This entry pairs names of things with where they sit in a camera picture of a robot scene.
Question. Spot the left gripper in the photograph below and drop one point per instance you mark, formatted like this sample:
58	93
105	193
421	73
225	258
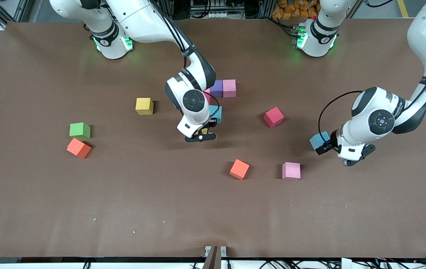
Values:
330	144

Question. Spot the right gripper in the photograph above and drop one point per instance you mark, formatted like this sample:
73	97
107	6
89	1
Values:
210	124

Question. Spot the yellow foam cube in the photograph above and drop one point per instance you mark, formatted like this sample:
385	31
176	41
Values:
204	131
144	106

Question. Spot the cyan foam cube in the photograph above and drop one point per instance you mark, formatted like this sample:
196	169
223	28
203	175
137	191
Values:
216	113
315	140

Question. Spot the crimson foam cube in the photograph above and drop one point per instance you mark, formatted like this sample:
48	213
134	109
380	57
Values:
274	117
207	98

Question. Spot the blue-violet foam cube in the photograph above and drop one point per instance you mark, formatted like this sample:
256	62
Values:
218	89

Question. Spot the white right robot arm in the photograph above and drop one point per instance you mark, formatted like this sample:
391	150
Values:
142	18

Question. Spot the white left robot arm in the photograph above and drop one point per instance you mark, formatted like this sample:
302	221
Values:
370	116

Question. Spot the orange foam cube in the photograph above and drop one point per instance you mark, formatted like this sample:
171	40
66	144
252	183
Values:
79	148
239	169

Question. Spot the brown paper table cover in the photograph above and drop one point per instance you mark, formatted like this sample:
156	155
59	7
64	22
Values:
213	209

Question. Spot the metal equipment rack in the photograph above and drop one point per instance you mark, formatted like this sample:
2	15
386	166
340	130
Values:
213	15

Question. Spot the green foam cube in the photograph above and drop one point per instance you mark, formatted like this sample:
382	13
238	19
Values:
80	130

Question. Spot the orange bag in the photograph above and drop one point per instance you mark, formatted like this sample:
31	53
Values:
291	7

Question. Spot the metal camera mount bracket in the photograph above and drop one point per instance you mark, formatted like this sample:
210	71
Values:
215	256

